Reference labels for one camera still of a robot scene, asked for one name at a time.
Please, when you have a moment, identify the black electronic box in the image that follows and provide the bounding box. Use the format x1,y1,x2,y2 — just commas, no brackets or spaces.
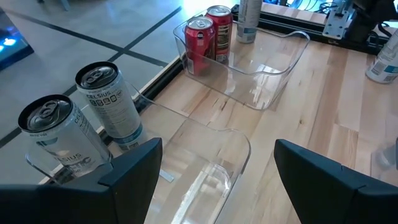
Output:
0,9,35,72

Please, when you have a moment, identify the white Celsius can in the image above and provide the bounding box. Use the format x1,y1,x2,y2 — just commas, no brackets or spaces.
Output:
17,94,113,180
365,29,398,84
235,0,264,44
75,61,149,153

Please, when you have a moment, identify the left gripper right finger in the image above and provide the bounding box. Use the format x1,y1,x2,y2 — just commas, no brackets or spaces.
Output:
273,138,398,224

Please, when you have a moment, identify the clear plastic bin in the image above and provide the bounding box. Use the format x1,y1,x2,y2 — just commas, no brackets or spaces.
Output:
24,82,252,224
173,11,311,111

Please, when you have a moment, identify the red cola can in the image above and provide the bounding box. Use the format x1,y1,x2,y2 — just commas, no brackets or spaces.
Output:
205,5,234,65
184,16,217,77

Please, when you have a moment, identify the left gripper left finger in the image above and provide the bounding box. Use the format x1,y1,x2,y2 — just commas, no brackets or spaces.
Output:
0,138,164,224

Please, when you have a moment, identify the silver frame bracket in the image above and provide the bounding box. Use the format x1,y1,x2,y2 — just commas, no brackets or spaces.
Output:
322,0,356,40

